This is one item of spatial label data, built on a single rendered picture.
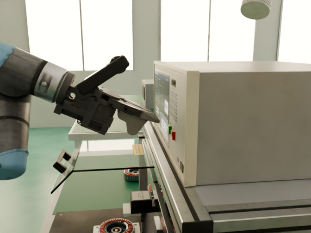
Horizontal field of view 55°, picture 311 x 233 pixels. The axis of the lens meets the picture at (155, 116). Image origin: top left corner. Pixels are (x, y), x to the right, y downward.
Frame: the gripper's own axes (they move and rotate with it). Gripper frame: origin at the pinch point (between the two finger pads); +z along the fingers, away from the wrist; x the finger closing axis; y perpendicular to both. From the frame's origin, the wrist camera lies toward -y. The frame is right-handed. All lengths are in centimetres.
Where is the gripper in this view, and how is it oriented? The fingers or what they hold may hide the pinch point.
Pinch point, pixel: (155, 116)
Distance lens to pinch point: 64.2
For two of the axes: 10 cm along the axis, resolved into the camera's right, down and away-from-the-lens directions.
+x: 1.3, 2.2, -9.7
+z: 9.0, 3.9, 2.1
